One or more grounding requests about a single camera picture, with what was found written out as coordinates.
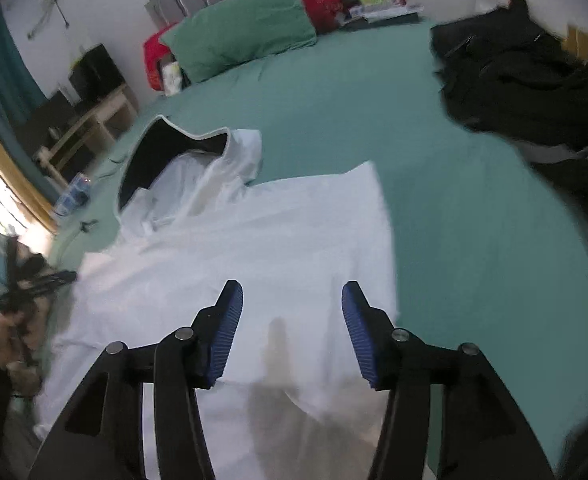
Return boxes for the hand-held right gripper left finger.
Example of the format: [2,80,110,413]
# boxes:
[28,280,245,480]

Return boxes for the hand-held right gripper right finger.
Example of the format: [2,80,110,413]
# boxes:
[341,281,557,480]

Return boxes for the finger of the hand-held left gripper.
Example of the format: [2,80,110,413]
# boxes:
[38,269,78,291]

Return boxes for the white hooded jacket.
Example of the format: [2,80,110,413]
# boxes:
[34,116,401,480]

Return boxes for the pile of black clothes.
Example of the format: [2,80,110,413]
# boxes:
[430,0,588,221]

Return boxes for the beige cloth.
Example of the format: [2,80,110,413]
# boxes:
[0,310,45,397]

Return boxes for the white blue power strip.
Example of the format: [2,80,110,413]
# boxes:
[54,172,93,217]

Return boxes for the black monitor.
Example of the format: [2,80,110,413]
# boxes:
[69,44,127,104]

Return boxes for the teal curtain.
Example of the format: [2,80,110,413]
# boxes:
[0,7,50,128]

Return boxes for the green sheeted bed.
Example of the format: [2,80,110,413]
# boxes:
[0,15,588,480]

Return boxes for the red pillow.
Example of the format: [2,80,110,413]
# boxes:
[143,34,175,92]

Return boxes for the green pillow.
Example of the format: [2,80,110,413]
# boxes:
[159,0,319,85]

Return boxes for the red plastic bag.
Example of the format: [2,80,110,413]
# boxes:
[288,0,347,35]

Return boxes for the cardboard boxes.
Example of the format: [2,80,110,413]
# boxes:
[562,21,588,63]

